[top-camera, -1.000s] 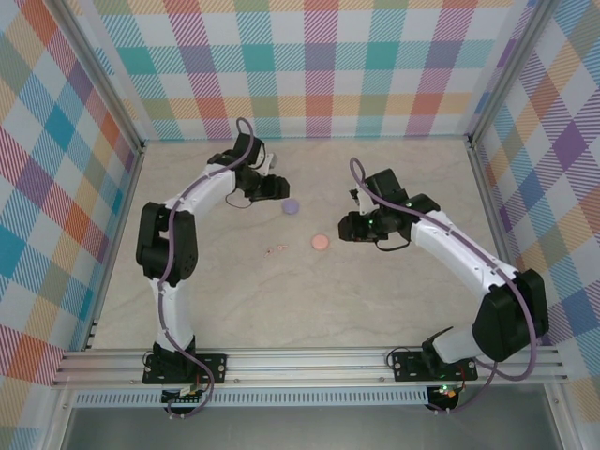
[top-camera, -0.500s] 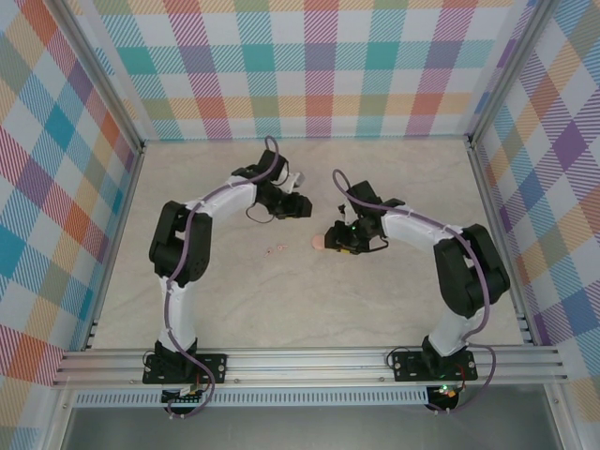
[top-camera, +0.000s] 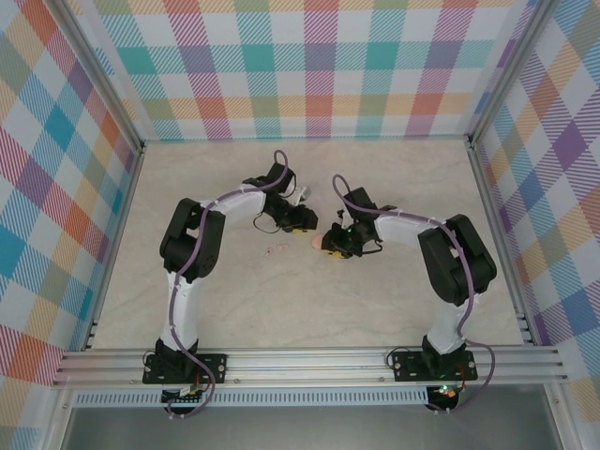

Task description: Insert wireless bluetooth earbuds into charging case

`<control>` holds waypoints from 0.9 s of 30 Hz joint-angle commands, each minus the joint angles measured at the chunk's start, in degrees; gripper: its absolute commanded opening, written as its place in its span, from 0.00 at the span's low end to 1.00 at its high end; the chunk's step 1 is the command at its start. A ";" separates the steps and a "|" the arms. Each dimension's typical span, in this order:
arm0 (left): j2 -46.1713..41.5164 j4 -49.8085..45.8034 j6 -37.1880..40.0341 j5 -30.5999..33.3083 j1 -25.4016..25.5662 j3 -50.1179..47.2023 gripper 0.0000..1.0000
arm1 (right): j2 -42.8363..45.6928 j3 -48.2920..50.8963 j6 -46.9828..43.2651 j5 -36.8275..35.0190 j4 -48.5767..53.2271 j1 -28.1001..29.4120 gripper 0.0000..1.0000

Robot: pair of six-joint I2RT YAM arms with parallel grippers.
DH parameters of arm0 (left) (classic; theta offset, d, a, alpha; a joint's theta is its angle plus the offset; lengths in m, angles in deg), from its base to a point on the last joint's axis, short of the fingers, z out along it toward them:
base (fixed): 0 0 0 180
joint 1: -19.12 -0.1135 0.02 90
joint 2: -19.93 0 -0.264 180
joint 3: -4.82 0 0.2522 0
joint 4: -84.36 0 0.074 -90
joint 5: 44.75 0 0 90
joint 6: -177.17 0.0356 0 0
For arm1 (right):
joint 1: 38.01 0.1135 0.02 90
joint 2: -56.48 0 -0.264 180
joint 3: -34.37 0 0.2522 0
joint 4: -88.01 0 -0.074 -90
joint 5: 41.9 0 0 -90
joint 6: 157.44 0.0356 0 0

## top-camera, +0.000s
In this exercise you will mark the pink earbud charging case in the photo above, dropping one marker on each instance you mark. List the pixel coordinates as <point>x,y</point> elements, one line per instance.
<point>318,241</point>

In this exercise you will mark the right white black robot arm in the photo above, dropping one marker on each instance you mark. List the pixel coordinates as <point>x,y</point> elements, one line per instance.
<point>447,328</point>

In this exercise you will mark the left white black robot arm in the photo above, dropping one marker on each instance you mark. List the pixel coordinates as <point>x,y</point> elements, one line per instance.
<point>180,309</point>

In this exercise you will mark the right controller circuit board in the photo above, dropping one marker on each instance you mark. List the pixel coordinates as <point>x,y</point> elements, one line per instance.
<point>447,391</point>

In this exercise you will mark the controller circuit board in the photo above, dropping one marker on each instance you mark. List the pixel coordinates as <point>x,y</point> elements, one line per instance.
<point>447,391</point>
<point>187,390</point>

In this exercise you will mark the grey metal panel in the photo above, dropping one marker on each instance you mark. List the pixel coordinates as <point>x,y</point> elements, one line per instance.
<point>304,429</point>

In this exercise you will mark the left controller circuit board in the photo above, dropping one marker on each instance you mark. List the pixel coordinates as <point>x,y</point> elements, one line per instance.
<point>187,390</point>

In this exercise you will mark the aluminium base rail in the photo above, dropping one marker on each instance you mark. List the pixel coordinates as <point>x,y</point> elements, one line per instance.
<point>304,365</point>

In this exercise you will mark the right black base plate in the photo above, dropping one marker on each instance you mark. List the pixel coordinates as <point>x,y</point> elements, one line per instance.
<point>405,365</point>

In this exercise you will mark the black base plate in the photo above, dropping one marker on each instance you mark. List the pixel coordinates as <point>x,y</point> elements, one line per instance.
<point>215,365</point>
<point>405,365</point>

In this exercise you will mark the right aluminium side rail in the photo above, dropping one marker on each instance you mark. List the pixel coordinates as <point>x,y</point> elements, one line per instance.
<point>498,234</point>

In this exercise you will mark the aluminium side rail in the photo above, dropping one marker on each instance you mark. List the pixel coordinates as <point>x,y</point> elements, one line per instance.
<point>498,234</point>
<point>129,187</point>

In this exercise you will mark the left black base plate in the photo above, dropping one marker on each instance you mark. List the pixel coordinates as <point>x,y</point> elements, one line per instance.
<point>215,365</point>

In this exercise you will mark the left aluminium side rail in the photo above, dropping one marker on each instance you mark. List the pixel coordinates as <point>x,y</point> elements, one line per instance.
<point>129,187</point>

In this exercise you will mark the right aluminium frame post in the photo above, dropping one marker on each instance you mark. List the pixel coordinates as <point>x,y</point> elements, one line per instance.
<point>510,70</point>

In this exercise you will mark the aluminium frame post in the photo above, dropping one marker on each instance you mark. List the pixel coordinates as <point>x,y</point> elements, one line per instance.
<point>510,70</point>
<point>104,77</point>

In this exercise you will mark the left aluminium frame post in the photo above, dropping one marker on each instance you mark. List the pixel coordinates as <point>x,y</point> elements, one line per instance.
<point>104,77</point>

